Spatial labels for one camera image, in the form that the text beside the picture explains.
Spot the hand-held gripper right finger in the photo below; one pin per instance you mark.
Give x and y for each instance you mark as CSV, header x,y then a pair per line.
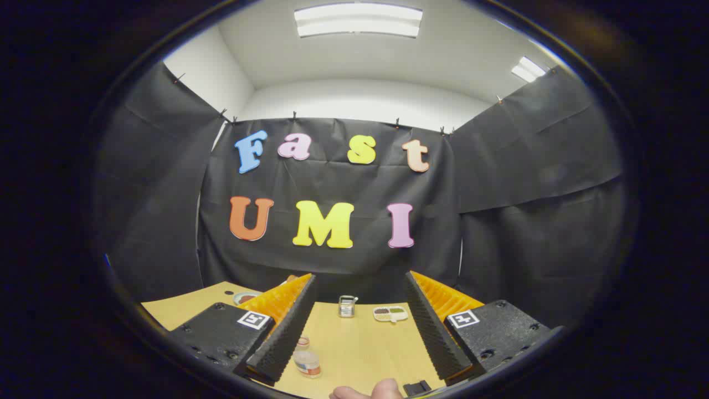
x,y
435,338

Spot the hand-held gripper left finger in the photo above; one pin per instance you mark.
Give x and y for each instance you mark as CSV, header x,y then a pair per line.
x,y
288,332

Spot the clear plastic juice bottle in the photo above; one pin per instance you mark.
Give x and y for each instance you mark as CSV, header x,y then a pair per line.
x,y
307,363

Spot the white divided dish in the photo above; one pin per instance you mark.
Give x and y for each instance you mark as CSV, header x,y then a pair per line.
x,y
390,314

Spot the pale green round plate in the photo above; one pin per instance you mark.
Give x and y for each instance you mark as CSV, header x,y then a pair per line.
x,y
239,295

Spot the wooden table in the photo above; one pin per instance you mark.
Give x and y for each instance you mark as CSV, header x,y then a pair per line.
x,y
360,346

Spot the small ceiling light panel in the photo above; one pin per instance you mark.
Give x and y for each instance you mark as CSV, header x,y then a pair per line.
x,y
528,69

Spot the large ceiling light panel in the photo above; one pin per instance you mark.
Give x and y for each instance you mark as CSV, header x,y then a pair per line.
x,y
357,19

